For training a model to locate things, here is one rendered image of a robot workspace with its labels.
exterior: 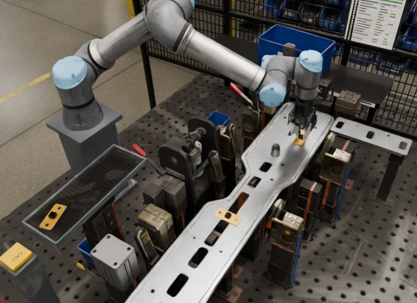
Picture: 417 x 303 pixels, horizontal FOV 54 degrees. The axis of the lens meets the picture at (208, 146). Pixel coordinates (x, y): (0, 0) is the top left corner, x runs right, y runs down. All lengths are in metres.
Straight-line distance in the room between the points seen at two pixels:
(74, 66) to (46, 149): 1.88
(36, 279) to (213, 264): 0.48
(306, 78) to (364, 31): 0.62
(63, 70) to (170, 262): 0.73
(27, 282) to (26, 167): 2.08
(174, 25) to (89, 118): 0.51
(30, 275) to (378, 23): 1.57
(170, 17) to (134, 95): 2.46
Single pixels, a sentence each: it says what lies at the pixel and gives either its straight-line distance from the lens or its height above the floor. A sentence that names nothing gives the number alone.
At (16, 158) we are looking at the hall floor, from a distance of 3.34.
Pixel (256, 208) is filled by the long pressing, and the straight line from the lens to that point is 1.34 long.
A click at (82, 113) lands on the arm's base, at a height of 1.16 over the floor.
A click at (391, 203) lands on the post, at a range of 1.86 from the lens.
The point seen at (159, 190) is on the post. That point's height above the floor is 1.10.
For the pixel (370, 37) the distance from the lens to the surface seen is 1.93.
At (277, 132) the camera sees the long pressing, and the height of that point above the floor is 1.00.
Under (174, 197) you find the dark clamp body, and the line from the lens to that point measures 1.30.
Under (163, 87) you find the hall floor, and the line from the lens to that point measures 3.69.
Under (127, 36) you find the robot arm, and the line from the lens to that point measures 1.44.
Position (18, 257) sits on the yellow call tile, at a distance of 1.17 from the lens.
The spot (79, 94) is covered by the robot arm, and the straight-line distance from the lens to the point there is 1.49.
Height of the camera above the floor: 2.04
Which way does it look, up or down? 42 degrees down
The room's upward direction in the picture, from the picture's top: 3 degrees counter-clockwise
